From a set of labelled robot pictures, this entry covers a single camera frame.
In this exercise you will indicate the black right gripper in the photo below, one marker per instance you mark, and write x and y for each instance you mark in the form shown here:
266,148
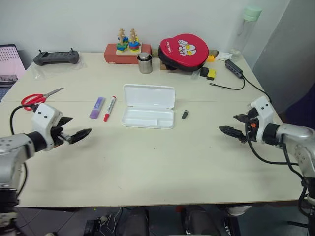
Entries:
252,127

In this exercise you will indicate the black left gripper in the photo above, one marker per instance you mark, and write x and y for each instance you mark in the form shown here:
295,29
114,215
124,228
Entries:
57,134

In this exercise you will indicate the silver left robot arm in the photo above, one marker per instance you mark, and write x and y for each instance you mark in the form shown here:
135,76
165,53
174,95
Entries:
14,150

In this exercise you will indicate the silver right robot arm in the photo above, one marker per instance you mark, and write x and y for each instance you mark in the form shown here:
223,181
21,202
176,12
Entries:
292,137

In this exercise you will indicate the white plastic case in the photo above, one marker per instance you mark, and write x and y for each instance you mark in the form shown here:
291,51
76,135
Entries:
148,105

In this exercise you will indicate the purple highlighter pen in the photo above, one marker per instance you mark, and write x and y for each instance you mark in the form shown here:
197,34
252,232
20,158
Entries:
97,108

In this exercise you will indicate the red whiteboard marker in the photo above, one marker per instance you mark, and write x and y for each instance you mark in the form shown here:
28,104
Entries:
109,109

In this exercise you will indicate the small black cap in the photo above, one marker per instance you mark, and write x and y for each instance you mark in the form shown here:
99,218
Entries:
185,115

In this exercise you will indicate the yellow and black block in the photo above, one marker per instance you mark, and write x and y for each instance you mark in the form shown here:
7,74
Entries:
211,74

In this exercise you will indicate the small black block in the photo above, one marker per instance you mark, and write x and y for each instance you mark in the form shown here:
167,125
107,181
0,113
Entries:
204,71

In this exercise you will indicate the clear plastic bag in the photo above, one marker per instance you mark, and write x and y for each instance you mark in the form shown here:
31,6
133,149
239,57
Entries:
39,71

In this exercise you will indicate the crumpled white tissue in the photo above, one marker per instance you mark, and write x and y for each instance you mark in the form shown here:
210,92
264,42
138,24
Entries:
223,55

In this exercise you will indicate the small yellow block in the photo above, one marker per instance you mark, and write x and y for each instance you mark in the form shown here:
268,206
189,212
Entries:
210,58

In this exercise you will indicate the grey handheld remote controller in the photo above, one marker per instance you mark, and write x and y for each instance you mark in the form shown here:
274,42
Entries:
56,58

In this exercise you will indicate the red cardboard box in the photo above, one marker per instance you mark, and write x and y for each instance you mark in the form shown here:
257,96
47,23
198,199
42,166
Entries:
110,55

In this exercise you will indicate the white object under table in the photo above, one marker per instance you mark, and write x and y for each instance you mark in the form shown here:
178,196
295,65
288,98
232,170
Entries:
238,210

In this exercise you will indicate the red boxing focus pad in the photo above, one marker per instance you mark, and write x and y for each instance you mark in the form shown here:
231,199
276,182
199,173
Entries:
183,52

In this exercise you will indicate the clear bottle with green lid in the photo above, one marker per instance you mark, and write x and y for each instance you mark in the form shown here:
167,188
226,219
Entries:
242,32

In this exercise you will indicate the stainless steel canister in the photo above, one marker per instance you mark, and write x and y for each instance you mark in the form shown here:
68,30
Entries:
144,64

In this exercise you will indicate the wooden colourful stacking toy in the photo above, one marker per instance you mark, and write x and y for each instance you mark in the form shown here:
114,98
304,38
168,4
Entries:
128,46

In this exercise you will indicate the dark rounded shape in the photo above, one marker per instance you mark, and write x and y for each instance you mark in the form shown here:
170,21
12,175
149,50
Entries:
137,221
200,222

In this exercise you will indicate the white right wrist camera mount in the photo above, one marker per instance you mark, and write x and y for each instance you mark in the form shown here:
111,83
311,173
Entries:
263,110

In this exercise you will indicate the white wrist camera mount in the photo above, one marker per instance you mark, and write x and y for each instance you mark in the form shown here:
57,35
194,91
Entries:
43,118
263,110

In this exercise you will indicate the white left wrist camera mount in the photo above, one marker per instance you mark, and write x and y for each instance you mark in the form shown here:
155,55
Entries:
43,118

